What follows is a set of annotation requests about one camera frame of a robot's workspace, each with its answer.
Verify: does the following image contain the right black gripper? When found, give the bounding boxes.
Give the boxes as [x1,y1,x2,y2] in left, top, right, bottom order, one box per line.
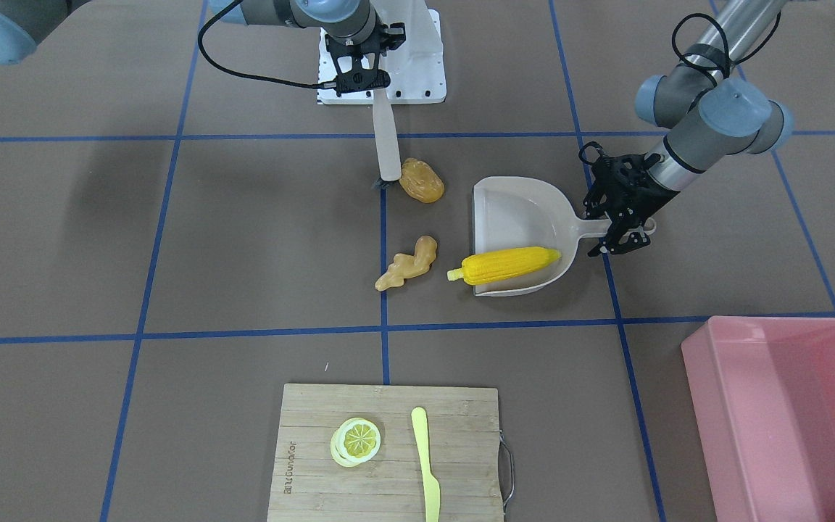
[319,21,407,96]

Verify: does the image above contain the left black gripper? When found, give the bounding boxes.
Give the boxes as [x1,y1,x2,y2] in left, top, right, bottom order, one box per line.
[578,141,678,257]

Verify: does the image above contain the beige hand brush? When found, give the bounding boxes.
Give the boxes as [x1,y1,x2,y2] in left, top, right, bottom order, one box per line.
[372,89,402,191]

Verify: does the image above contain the beige plastic dustpan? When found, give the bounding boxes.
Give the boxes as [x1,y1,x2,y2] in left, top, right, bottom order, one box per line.
[473,176,612,297]

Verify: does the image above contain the brown toy potato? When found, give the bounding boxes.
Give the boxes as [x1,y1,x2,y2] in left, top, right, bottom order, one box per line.
[398,157,445,204]

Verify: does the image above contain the yellow toy corn cob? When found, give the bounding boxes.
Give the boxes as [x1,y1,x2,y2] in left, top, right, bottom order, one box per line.
[446,246,561,286]

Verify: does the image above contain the tan toy ginger root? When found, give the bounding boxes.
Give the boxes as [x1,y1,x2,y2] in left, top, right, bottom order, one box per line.
[374,235,438,292]

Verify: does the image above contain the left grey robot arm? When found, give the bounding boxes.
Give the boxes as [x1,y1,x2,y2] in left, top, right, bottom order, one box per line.
[579,1,793,257]

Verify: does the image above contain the pink plastic bin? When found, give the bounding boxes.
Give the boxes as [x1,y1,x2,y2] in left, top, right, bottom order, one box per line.
[681,316,835,521]

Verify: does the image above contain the bamboo cutting board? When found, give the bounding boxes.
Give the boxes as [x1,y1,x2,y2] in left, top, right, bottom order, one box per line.
[266,384,506,521]

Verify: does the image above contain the yellow plastic knife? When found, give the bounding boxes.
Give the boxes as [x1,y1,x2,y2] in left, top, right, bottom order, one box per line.
[410,407,441,521]

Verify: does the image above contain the yellow lemon slices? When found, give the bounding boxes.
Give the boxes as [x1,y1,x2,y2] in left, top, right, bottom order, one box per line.
[329,418,381,467]

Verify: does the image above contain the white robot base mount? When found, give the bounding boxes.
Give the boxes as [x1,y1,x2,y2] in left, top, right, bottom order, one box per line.
[317,0,447,105]

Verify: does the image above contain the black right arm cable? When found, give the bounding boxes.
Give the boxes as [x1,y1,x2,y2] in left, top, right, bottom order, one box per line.
[197,0,336,91]

